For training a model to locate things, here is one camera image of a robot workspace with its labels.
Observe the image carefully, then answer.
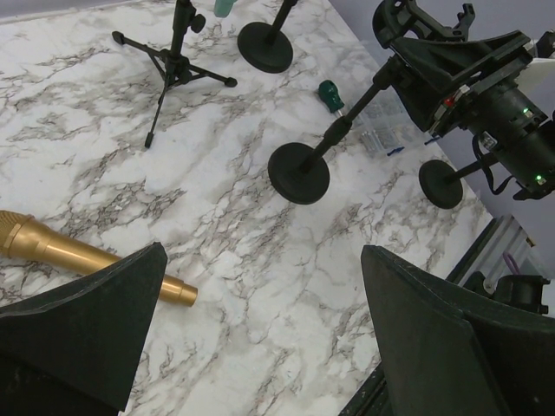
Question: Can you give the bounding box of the black round-base clip stand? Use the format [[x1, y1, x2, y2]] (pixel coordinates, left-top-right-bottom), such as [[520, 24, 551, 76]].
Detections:
[[238, 0, 297, 74]]

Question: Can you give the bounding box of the black tripod mic stand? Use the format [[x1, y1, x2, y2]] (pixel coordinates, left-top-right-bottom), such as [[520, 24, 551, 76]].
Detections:
[[112, 0, 238, 149]]

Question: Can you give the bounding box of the mint green microphone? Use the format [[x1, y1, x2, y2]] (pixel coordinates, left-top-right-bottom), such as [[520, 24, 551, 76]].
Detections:
[[213, 0, 236, 18]]

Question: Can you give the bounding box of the black right side mic stand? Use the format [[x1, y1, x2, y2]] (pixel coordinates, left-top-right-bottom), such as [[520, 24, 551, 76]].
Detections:
[[419, 159, 482, 210]]

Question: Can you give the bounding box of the green handle screwdriver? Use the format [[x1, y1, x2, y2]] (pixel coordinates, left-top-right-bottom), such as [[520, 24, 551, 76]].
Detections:
[[317, 80, 345, 117]]

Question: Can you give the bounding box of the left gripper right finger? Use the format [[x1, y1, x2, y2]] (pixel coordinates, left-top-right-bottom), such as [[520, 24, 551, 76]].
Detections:
[[361, 245, 554, 415]]

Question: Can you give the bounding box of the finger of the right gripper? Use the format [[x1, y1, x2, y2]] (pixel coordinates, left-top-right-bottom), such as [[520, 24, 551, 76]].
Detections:
[[392, 64, 460, 134], [395, 31, 532, 87]]

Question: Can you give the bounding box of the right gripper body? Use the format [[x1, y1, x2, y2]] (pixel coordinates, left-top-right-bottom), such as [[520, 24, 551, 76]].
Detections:
[[460, 81, 554, 199]]

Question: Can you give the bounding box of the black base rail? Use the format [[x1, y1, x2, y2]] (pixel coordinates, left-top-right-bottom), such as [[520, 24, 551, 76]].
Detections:
[[337, 216, 555, 416]]

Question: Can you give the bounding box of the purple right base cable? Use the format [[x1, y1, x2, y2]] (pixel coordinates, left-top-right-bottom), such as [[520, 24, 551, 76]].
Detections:
[[500, 253, 521, 275]]

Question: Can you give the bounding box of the black round-base shock-mount stand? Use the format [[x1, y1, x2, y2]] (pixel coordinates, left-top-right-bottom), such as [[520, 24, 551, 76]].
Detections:
[[268, 1, 475, 205]]

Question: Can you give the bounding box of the clear plastic screw box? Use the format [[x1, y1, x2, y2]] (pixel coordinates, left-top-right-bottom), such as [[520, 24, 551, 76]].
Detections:
[[350, 38, 439, 158]]

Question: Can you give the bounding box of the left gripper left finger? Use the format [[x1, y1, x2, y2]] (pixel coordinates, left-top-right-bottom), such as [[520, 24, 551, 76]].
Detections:
[[1, 243, 167, 415]]

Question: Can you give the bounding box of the gold microphone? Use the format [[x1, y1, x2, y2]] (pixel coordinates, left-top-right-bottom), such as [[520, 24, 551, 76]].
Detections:
[[1, 210, 199, 307]]

